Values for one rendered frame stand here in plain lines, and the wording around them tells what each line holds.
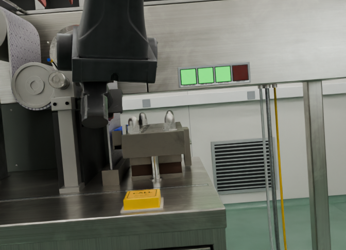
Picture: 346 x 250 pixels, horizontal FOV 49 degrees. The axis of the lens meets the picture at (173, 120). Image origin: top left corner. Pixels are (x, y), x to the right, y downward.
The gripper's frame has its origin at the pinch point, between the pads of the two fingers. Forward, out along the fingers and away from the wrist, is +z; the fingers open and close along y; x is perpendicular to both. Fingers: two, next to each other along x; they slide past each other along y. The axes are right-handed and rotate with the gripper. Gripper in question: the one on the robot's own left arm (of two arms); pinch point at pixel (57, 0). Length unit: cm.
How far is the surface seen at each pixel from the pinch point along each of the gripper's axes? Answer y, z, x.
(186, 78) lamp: 29, 46, 16
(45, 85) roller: -9.4, 21.9, -4.4
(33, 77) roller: -12.1, 20.0, -2.9
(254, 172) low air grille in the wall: 96, 279, 100
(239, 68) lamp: 47, 45, 18
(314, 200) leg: 76, 93, -13
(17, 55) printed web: -17.7, 20.0, 5.8
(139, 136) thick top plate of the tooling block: 14.4, 28.7, -18.8
